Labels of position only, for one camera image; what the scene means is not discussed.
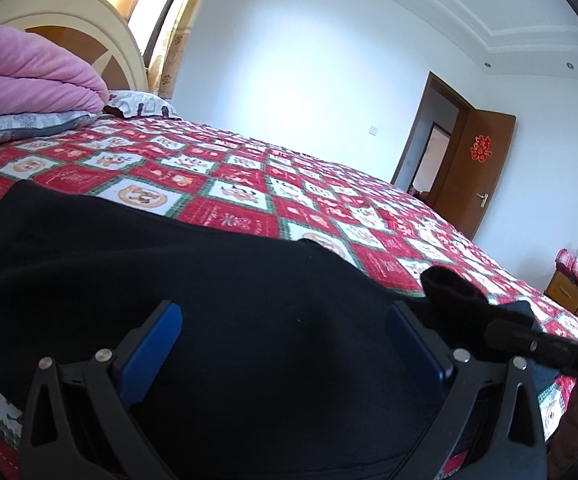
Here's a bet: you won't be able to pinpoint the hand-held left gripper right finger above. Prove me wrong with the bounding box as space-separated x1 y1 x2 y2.
386 302 550 480

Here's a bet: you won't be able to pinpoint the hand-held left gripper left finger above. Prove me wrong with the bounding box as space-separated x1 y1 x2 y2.
16 301 184 480

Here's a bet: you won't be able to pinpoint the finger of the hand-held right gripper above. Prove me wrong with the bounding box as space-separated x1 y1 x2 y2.
486 300 534 333
484 320 578 387

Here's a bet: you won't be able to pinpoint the black pants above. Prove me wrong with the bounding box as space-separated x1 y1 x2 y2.
0 180 560 480

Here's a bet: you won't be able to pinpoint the red plaid cloth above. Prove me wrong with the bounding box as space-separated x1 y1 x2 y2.
555 248 578 296

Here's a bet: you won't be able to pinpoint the wooden cabinet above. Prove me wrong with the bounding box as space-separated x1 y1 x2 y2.
544 270 578 333

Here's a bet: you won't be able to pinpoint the brown wooden door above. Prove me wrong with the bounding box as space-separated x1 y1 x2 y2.
430 110 517 241

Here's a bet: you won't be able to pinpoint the red printed bedspread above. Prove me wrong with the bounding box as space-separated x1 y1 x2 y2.
0 112 578 480

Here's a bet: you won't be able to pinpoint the white patterned pillow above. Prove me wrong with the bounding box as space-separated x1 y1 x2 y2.
103 90 182 120

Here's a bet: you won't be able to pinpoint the grey patterned pillow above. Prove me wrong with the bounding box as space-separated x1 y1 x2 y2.
0 110 101 155

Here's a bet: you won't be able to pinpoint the narrow yellow curtain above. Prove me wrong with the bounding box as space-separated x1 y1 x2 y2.
146 0 220 102

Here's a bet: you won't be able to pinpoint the pink folded quilt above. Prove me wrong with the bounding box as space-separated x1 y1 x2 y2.
0 25 111 120

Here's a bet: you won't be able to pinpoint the window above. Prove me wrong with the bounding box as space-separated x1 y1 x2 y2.
128 0 195 58

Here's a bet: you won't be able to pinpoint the cream wooden headboard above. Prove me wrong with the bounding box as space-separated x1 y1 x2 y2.
0 0 149 93

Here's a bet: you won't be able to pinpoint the brown door frame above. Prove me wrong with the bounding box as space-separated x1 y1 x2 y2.
390 71 470 196

